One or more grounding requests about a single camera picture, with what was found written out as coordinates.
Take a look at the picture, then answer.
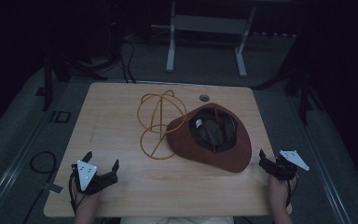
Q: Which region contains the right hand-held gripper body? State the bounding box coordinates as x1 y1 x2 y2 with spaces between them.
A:
268 149 310 182

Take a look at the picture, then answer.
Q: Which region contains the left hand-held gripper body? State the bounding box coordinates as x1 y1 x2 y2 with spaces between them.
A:
71 160 119 196

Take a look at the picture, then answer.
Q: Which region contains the golden wire hat stand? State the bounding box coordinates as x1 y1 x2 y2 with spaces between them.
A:
136 89 188 161

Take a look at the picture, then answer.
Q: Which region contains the brown felt hat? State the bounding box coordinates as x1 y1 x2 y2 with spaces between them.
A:
165 102 253 174

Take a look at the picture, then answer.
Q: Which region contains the person's left hand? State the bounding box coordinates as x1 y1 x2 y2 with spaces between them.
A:
72 182 103 217

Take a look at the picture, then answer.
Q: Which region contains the person's right hand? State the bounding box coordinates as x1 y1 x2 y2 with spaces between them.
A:
267 173 296 217

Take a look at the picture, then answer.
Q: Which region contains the grey tape strip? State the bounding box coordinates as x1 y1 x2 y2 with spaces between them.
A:
42 182 65 196

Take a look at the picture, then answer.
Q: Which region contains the black metal stand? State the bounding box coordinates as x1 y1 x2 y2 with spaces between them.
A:
34 52 109 112
255 34 327 126

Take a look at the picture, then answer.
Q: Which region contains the person's light clothing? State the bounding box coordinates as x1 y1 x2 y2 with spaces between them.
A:
119 216 235 224

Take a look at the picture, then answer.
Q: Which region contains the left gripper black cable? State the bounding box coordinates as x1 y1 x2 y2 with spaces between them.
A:
68 163 88 215

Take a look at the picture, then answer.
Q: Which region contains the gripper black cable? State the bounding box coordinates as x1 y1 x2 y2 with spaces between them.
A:
285 173 299 209
68 163 88 215

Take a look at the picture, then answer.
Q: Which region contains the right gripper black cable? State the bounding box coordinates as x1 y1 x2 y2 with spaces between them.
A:
285 173 299 209

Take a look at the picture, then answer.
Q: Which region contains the looped black floor cable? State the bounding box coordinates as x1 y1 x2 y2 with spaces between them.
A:
22 150 58 224

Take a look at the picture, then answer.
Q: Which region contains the black rectangular floor bracket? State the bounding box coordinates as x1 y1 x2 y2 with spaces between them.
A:
48 109 73 124

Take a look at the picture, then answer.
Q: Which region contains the white metal desk frame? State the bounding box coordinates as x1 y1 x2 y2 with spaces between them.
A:
165 0 258 78

